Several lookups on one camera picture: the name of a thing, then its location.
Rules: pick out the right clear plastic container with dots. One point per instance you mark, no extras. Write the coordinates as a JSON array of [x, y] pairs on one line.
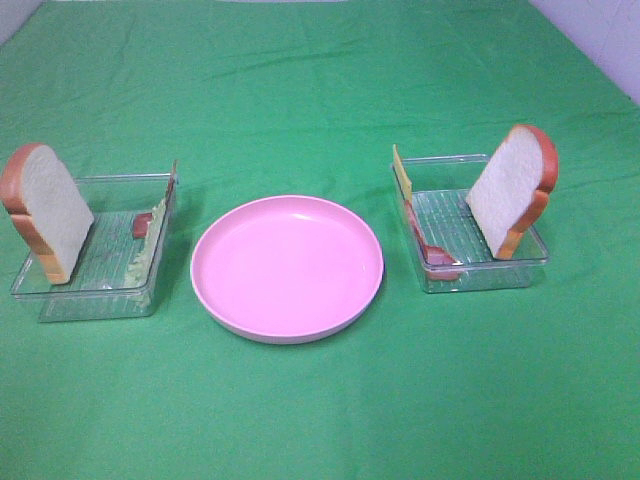
[[439, 189]]

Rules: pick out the yellow cheese slice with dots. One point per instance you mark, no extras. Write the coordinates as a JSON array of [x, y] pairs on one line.
[[402, 177]]

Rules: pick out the pink round plate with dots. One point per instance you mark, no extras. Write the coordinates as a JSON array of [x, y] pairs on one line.
[[287, 269]]

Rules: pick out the clear plastic container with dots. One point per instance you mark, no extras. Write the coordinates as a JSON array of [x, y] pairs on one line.
[[439, 189], [96, 289]]

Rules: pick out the green lettuce leaf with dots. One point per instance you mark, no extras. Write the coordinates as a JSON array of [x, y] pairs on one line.
[[141, 272]]

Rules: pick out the bread slice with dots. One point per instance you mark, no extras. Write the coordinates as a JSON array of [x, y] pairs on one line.
[[514, 188], [46, 208]]

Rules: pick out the green tablecloth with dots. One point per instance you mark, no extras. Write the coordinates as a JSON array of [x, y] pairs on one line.
[[252, 100]]

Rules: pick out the bacon strip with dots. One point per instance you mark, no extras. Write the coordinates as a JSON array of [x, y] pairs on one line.
[[144, 221], [434, 255]]

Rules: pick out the left clear plastic container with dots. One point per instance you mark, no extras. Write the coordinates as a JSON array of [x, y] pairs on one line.
[[96, 289]]

